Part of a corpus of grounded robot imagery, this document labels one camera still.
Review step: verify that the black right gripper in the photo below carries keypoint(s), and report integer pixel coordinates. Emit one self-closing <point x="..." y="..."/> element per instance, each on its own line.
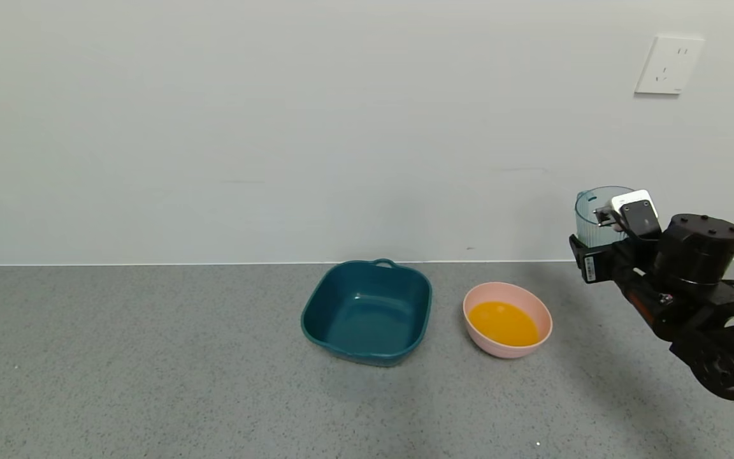
<point x="591" y="268"/>

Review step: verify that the translucent blue ribbed cup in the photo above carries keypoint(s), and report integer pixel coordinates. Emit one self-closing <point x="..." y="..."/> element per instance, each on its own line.
<point x="587" y="223"/>

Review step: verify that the orange juice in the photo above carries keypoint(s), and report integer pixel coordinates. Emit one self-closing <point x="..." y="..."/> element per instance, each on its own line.
<point x="504" y="324"/>

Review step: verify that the pink round bowl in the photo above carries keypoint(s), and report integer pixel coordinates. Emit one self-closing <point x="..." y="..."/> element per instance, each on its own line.
<point x="478" y="299"/>

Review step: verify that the teal square plastic basin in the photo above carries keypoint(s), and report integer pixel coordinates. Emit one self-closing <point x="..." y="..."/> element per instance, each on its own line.
<point x="367" y="319"/>

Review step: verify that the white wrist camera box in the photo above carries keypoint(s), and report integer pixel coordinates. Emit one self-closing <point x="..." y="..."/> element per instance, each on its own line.
<point x="638" y="213"/>

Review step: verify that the white wall socket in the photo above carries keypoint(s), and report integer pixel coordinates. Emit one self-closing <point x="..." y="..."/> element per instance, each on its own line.
<point x="668" y="65"/>

